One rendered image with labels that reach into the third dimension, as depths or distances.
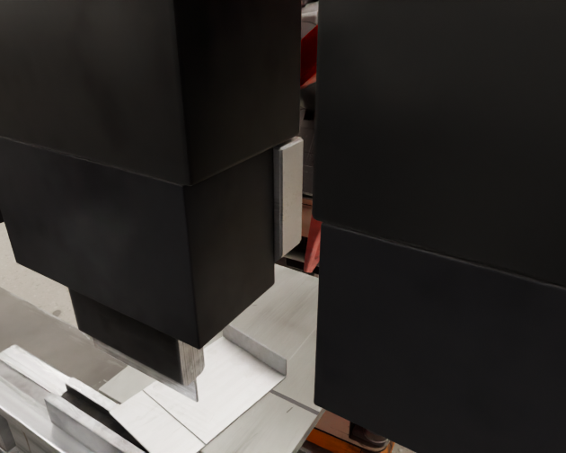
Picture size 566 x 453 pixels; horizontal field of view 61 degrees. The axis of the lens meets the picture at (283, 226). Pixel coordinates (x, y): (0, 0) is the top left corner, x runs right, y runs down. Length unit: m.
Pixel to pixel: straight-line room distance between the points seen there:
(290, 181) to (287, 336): 0.28
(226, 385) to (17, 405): 0.20
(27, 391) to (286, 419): 0.26
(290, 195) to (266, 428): 0.23
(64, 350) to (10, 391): 0.19
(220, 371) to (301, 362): 0.08
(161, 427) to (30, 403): 0.15
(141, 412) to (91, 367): 0.26
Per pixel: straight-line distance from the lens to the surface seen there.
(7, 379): 0.58
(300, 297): 0.56
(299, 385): 0.45
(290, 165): 0.24
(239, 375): 0.46
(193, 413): 0.43
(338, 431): 1.53
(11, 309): 0.85
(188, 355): 0.30
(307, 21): 0.44
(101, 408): 0.47
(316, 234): 0.46
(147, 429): 0.43
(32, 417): 0.52
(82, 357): 0.72
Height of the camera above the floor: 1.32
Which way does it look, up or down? 27 degrees down
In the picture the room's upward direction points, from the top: straight up
